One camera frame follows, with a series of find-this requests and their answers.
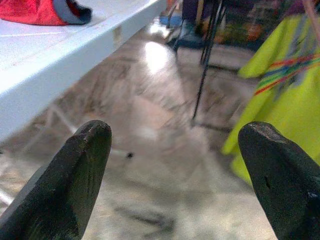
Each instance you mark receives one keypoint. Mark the pale pink plastic hanger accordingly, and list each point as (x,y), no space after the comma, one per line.
(310,12)

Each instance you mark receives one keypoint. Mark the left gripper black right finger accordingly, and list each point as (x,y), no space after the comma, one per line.
(287,187)

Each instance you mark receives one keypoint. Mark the red and navy fleece garment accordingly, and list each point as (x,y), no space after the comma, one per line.
(32,12)

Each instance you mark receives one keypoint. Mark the black metal drying rack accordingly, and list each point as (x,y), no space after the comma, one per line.
(212,35)

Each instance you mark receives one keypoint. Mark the light blue folding table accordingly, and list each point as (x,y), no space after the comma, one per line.
(62,50)

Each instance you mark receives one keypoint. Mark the lime green t-shirt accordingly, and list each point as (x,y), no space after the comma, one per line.
(282,107)

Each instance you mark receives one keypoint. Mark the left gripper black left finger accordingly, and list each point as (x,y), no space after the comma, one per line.
(57,195)

